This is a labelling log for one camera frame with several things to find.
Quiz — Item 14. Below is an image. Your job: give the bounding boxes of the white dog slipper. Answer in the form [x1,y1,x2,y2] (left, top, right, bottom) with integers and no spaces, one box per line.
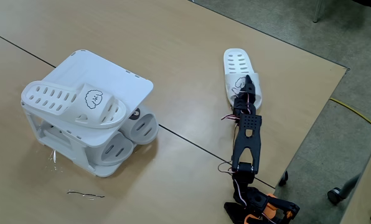
[223,48,263,110]
[21,80,127,129]

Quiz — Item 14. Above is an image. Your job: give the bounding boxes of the grey bear slipper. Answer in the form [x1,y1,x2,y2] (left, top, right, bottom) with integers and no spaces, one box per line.
[85,132,134,167]
[120,105,159,146]

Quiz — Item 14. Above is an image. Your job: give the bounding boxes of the white two-shelf shoe rack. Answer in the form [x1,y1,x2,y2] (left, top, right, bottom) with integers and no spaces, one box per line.
[20,49,157,178]

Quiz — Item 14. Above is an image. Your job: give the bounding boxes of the metal chair leg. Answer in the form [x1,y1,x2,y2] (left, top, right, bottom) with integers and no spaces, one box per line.
[312,0,325,23]

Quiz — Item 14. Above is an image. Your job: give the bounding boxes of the black caster wheel with leg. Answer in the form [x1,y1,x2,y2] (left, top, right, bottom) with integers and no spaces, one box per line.
[327,174,360,206]

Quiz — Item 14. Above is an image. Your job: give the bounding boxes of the clear tape strip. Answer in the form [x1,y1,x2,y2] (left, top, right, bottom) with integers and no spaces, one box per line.
[66,190,105,200]

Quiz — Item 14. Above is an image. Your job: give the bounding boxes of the clear tape piece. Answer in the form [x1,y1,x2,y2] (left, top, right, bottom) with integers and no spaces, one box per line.
[47,148,63,172]

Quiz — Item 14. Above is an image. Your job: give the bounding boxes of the yellow floor cable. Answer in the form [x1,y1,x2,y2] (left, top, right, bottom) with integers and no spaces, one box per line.
[329,98,371,132]

